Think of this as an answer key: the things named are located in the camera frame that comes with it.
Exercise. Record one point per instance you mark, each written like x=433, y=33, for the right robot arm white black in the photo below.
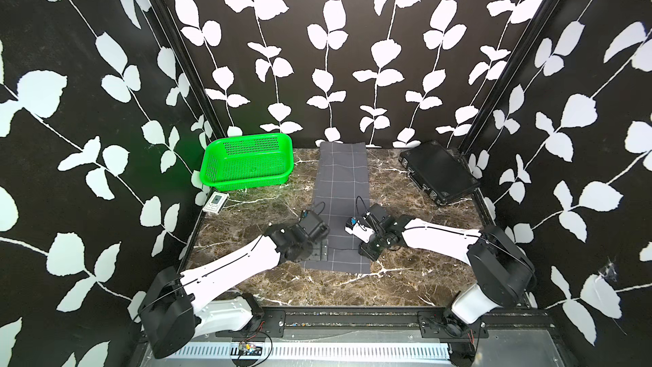
x=503, y=273

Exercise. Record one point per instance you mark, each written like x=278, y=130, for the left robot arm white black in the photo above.
x=179, y=307

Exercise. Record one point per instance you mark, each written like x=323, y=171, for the dark grey grid pillowcase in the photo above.
x=341, y=191

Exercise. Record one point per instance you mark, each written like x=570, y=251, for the green plastic basket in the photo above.
x=247, y=162

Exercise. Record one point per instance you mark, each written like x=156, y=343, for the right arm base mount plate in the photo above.
x=444, y=325

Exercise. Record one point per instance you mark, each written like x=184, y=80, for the black tablet device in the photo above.
x=438, y=173

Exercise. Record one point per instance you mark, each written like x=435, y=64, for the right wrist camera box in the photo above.
x=361, y=228

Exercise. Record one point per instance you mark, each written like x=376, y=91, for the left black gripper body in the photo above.
x=307, y=251

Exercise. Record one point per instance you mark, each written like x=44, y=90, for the small circuit board with wires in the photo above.
x=248, y=349

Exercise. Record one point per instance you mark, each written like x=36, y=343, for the white perforated rail strip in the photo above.
x=360, y=352

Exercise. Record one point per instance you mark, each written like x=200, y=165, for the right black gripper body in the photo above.
x=374, y=245

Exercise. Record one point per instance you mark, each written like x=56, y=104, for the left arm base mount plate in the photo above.
x=272, y=323

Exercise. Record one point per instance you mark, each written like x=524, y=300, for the small white thermometer display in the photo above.
x=215, y=202

